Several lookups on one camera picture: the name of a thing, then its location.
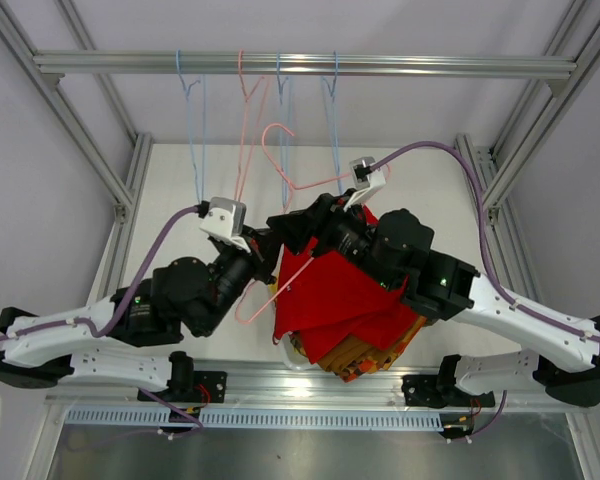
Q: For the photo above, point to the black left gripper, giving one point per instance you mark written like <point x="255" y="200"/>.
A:
<point x="264" y="247"/>

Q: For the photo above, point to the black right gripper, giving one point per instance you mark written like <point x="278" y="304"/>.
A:
<point x="298" y="228"/>

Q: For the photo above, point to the pink hanger of red trousers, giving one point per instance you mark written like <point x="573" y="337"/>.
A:
<point x="293" y="188"/>

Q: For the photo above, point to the red trousers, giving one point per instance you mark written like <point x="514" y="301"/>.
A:
<point x="329" y="291"/>

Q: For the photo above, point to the blue hanger of orange camouflage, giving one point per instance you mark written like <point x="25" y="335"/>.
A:
<point x="285" y="90"/>

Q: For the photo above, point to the white plastic basket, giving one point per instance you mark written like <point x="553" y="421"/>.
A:
<point x="291" y="359"/>

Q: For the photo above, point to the pink hanger of yellow camouflage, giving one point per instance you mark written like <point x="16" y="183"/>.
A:
<point x="249" y="128"/>

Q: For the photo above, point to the blue hanger of brown trousers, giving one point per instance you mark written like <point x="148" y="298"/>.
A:
<point x="328" y="91"/>

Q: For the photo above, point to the orange brown camouflage trousers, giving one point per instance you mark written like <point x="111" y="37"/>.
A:
<point x="335" y="349"/>

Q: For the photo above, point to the blue hanger of yellow trousers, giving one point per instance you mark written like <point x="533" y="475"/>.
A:
<point x="198" y="158"/>

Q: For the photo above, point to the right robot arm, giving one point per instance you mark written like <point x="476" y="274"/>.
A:
<point x="559" y="355"/>

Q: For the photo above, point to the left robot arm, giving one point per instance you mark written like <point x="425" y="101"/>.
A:
<point x="100" y="342"/>

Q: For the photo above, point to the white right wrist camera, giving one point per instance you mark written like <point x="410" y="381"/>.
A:
<point x="367" y="179"/>

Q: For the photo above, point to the slotted cable duct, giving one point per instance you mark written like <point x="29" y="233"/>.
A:
<point x="272" y="419"/>

